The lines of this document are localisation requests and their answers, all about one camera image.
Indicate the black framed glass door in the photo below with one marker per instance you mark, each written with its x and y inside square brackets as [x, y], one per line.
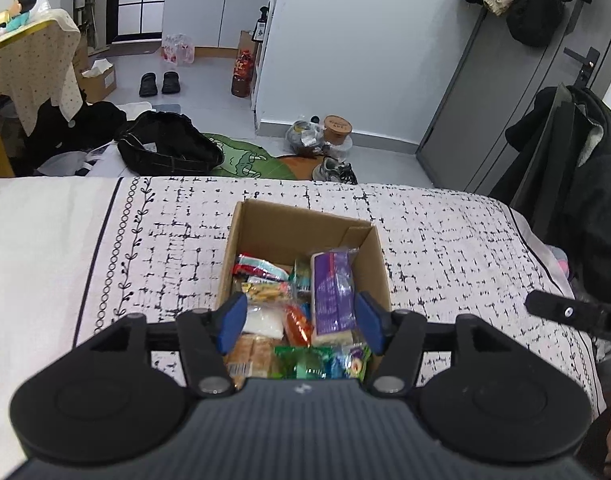
[135, 0]

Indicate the clear plastic bag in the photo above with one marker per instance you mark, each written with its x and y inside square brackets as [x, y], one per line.
[304, 134]

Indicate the grey door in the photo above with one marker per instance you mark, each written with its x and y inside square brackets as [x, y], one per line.
[485, 100]

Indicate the black slipper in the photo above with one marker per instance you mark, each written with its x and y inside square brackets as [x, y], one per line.
[171, 83]
[148, 85]

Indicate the white cabinet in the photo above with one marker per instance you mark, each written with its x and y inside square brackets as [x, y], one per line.
[205, 10]

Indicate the dark green foil packet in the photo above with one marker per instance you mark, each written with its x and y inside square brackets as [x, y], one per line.
[305, 362]

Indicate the white bed sheet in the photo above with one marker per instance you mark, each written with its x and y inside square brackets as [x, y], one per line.
[35, 270]

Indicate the orange floor mat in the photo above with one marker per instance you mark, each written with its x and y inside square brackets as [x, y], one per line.
[298, 167]

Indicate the dotted beige cloth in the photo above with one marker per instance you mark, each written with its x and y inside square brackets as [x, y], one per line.
[35, 70]

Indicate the black bag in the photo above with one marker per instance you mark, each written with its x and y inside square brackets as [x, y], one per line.
[168, 145]

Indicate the red snack packet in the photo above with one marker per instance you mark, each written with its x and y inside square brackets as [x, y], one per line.
[260, 267]

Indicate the white plastic container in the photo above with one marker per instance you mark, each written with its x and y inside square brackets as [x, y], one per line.
[344, 149]

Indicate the pink blue cloth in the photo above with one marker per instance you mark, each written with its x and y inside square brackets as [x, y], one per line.
[560, 260]

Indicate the pack of water bottles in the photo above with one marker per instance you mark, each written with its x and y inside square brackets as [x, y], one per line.
[179, 51]

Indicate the white snack packet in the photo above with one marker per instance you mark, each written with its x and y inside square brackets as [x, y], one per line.
[263, 322]

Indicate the grey sneakers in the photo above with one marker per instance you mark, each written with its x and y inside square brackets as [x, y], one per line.
[335, 171]

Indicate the standing fan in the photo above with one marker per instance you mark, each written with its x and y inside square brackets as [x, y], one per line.
[80, 5]

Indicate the small brown snack packet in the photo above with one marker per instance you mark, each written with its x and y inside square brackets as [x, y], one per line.
[265, 291]

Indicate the doll figure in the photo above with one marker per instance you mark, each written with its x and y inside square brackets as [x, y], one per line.
[22, 10]

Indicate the brown carton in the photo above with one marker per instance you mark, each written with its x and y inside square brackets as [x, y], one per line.
[246, 42]

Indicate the cardboard box with tissue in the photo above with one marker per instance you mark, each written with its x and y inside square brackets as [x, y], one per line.
[97, 82]

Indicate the brown noodle cup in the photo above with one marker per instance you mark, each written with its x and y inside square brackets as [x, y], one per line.
[338, 129]

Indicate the brown cardboard box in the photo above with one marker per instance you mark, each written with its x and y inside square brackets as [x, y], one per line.
[285, 230]

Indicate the black hanging clothes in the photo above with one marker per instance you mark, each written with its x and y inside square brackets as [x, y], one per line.
[540, 5]

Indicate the green floor mat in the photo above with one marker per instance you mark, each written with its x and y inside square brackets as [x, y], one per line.
[245, 160]

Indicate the purple label cake packet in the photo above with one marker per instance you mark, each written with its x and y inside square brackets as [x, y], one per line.
[333, 290]

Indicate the black white patterned blanket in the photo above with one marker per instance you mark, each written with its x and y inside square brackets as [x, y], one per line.
[435, 240]

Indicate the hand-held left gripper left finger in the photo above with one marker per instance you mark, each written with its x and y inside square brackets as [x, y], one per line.
[233, 322]

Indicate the red label drink bottle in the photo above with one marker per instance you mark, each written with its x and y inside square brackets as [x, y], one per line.
[242, 75]

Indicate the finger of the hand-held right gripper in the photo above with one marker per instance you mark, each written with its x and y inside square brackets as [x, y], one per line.
[560, 310]

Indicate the long orange cracker packet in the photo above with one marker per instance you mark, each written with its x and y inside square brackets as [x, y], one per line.
[250, 355]

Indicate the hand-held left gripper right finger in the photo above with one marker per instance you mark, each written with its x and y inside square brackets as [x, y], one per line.
[368, 322]

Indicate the small orange snack packet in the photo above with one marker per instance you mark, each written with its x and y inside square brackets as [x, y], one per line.
[298, 325]

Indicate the black clothing pile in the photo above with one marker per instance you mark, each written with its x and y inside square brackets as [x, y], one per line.
[70, 127]

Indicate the black coat on rack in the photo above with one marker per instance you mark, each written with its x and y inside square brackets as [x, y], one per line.
[545, 160]

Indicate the black spray bottle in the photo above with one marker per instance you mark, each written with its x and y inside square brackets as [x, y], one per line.
[260, 27]

